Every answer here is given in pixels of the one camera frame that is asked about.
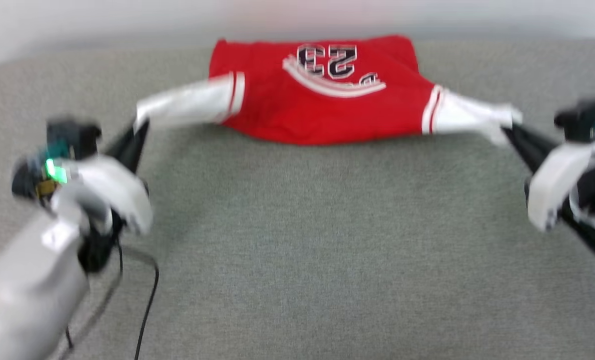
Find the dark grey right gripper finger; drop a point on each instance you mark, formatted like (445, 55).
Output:
(527, 157)
(537, 142)

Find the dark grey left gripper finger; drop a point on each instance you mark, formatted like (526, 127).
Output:
(138, 147)
(126, 144)

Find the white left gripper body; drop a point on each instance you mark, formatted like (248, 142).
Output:
(117, 190)

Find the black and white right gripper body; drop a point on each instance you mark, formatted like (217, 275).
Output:
(552, 185)

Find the red and white jersey garment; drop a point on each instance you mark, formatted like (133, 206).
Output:
(302, 115)

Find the grey and white left arm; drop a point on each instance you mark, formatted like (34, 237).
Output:
(32, 285)

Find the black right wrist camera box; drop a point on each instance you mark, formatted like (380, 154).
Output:
(582, 120)

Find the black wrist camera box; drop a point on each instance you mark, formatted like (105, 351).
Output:
(582, 120)
(75, 137)

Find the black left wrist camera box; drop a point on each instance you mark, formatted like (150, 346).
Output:
(75, 137)

